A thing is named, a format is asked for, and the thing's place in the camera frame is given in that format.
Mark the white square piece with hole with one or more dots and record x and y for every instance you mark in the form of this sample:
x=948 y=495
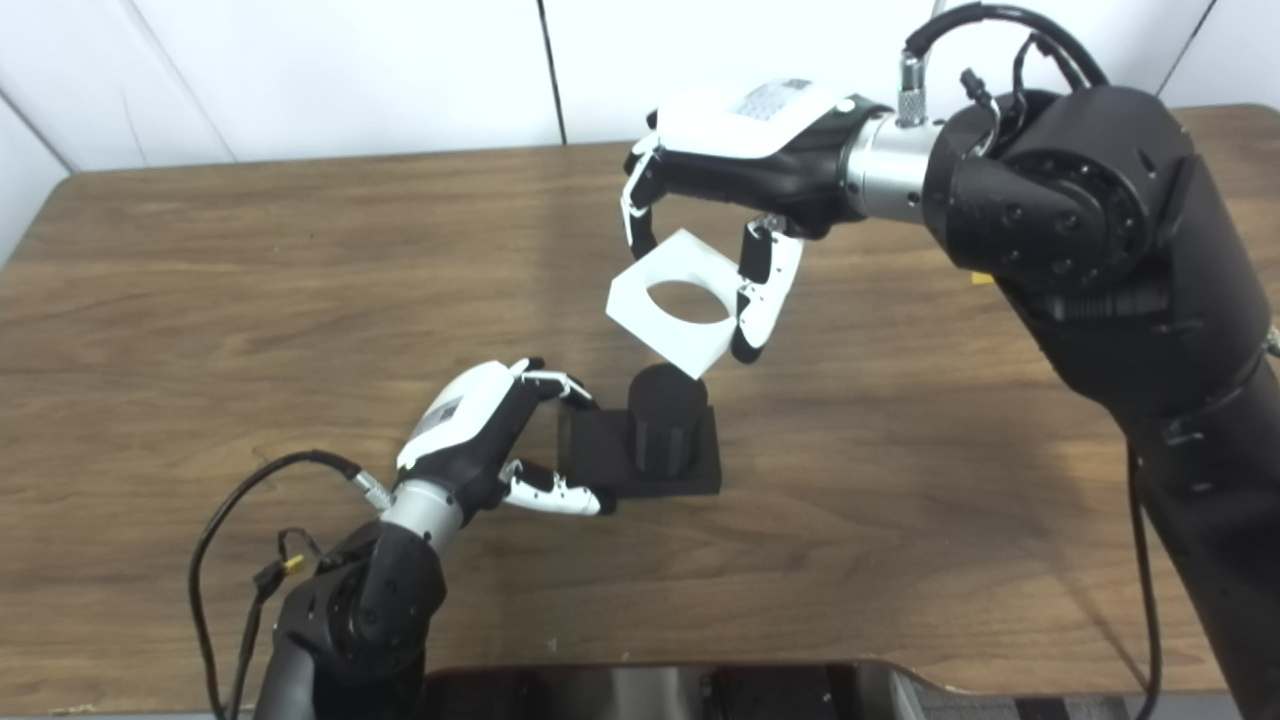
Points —
x=690 y=345

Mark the black peg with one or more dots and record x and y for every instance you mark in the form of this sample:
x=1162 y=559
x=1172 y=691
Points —
x=665 y=420

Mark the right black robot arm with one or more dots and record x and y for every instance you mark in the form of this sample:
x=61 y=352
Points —
x=1100 y=220

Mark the dark robot torso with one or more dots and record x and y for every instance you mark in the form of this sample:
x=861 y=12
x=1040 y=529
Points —
x=650 y=695

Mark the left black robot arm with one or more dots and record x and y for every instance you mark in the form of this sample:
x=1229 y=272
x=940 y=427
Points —
x=360 y=610

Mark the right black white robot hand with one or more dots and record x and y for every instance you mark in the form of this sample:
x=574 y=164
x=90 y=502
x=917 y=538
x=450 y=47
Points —
x=760 y=150

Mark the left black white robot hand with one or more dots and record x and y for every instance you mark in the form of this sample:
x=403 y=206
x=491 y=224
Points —
x=465 y=430

